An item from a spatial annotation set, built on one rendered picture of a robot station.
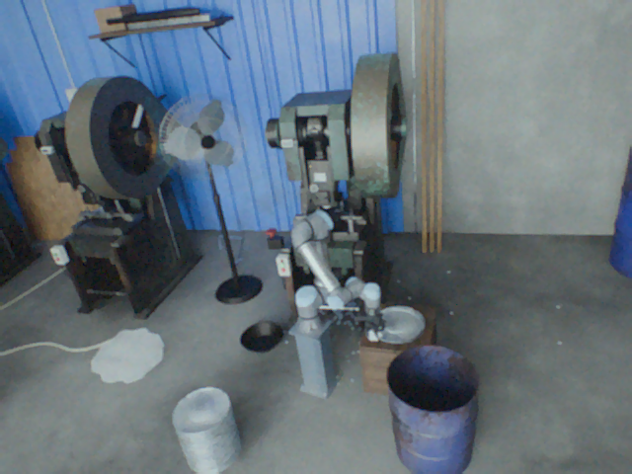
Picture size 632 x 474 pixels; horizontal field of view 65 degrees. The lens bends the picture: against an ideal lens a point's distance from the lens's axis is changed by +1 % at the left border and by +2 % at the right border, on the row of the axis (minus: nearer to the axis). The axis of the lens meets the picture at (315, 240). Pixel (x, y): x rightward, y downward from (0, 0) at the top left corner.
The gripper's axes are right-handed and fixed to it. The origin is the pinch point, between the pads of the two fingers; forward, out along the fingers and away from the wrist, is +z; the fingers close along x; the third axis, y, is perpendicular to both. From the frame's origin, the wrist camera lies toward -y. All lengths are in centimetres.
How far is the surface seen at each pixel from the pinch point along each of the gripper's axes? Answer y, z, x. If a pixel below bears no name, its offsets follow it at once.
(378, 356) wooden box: 0.4, 17.7, 4.6
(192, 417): -48, 15, -85
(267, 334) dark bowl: -94, 52, 0
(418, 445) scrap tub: 45, 19, -27
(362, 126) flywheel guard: -33, -96, 43
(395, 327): 0.3, 8.2, 21.0
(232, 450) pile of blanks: -33, 38, -77
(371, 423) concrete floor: 9.7, 45.4, -15.8
